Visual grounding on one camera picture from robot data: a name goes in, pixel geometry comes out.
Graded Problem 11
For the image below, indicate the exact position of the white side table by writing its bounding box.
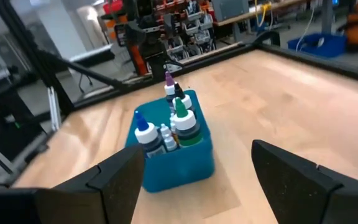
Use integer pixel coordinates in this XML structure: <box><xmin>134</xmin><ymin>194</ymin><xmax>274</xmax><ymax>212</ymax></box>
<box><xmin>68</xmin><ymin>43</ymin><xmax>116</xmax><ymax>94</ymax></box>

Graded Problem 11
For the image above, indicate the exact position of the large purple food coloring bottle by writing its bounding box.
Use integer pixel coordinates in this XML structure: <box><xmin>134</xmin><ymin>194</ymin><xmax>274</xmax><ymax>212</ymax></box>
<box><xmin>163</xmin><ymin>71</ymin><xmax>177</xmax><ymax>108</ymax></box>

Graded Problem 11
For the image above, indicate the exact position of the white cable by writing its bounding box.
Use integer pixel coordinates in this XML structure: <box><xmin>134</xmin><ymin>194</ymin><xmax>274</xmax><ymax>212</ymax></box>
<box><xmin>295</xmin><ymin>0</ymin><xmax>318</xmax><ymax>52</ymax></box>

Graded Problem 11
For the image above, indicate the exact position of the large blue food coloring bottle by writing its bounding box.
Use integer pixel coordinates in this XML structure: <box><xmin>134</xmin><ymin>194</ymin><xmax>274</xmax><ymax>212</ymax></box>
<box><xmin>134</xmin><ymin>110</ymin><xmax>168</xmax><ymax>159</ymax></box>

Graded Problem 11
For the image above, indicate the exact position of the blue plastic bin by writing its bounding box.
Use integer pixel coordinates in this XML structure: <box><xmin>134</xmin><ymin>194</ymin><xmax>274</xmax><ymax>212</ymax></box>
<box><xmin>124</xmin><ymin>89</ymin><xmax>216</xmax><ymax>194</ymax></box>

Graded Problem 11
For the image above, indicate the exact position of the blue floor storage bin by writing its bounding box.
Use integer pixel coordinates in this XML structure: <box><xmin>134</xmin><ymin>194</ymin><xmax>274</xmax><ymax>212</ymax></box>
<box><xmin>287</xmin><ymin>32</ymin><xmax>347</xmax><ymax>59</ymax></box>

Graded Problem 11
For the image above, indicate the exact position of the large black food coloring bottle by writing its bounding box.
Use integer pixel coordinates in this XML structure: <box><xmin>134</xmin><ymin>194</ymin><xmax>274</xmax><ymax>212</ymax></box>
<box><xmin>172</xmin><ymin>82</ymin><xmax>196</xmax><ymax>118</ymax></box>

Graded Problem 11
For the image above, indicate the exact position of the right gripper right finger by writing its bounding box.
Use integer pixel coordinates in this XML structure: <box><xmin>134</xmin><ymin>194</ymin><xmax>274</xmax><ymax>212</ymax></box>
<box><xmin>251</xmin><ymin>139</ymin><xmax>358</xmax><ymax>224</ymax></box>

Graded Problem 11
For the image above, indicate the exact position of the grey metal box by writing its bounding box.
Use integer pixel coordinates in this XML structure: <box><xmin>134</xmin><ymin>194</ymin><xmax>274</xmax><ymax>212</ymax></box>
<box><xmin>211</xmin><ymin>0</ymin><xmax>250</xmax><ymax>22</ymax></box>

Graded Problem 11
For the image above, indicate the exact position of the red storage bin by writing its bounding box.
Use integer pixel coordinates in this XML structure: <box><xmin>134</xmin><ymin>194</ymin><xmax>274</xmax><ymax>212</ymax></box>
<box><xmin>103</xmin><ymin>0</ymin><xmax>124</xmax><ymax>15</ymax></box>

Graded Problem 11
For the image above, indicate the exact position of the black curved cable conduit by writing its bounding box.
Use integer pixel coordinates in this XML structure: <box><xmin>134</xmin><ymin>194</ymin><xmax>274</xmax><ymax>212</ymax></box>
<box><xmin>253</xmin><ymin>30</ymin><xmax>282</xmax><ymax>47</ymax></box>

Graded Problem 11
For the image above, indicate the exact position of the large green food coloring bottle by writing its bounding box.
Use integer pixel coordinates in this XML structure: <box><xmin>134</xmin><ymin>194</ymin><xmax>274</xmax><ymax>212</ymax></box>
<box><xmin>172</xmin><ymin>97</ymin><xmax>203</xmax><ymax>148</ymax></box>

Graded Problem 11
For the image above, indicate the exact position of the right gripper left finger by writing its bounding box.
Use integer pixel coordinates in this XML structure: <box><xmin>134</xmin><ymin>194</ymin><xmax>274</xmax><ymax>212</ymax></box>
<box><xmin>0</xmin><ymin>144</ymin><xmax>145</xmax><ymax>224</ymax></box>

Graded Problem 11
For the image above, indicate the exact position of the silver aluminium bracket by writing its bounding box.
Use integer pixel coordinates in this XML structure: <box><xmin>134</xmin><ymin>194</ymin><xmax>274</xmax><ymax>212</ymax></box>
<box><xmin>47</xmin><ymin>86</ymin><xmax>62</xmax><ymax>131</ymax></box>

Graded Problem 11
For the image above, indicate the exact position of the small brown dropper bottle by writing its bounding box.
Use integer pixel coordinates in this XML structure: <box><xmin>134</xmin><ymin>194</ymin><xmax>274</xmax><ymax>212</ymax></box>
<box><xmin>169</xmin><ymin>113</ymin><xmax>177</xmax><ymax>134</ymax></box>

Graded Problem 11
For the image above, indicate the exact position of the orange parts bin rack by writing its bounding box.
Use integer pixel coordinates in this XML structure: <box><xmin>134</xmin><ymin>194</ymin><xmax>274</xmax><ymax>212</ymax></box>
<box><xmin>103</xmin><ymin>0</ymin><xmax>217</xmax><ymax>75</ymax></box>

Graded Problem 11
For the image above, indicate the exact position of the small purple dropper bottle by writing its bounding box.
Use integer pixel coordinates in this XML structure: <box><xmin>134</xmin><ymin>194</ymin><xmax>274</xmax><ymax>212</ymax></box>
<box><xmin>163</xmin><ymin>135</ymin><xmax>178</xmax><ymax>152</ymax></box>

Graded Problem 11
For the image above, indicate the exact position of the yellow extension cable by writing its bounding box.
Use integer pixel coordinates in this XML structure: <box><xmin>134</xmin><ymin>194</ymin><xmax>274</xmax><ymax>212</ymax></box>
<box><xmin>255</xmin><ymin>1</ymin><xmax>273</xmax><ymax>29</ymax></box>

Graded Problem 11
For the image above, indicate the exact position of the wooden workbench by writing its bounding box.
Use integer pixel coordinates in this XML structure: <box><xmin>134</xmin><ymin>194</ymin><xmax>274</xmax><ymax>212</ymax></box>
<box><xmin>213</xmin><ymin>0</ymin><xmax>310</xmax><ymax>35</ymax></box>

